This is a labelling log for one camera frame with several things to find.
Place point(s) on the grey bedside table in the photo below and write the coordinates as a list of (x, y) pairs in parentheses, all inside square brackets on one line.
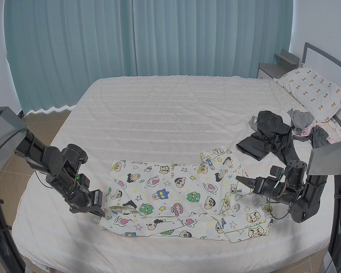
[(268, 70)]

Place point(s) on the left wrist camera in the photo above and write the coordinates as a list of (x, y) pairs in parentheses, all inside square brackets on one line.
[(96, 198)]

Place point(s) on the black garment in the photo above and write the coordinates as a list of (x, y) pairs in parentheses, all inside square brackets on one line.
[(272, 135)]

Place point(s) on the white printed pyjama top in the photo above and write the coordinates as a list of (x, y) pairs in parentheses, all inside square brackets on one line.
[(170, 189)]

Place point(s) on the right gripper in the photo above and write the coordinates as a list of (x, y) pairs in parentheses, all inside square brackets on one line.
[(264, 188)]

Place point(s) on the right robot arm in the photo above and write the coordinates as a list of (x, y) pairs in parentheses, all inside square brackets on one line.
[(309, 192)]

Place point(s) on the dark grey garment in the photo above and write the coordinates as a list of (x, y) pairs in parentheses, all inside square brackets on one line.
[(319, 136)]

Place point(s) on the pink garment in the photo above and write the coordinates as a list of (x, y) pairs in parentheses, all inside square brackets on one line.
[(301, 132)]

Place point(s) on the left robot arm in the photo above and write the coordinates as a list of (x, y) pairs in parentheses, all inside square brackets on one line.
[(5, 141)]

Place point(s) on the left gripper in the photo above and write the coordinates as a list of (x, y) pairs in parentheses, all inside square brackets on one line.
[(81, 203)]

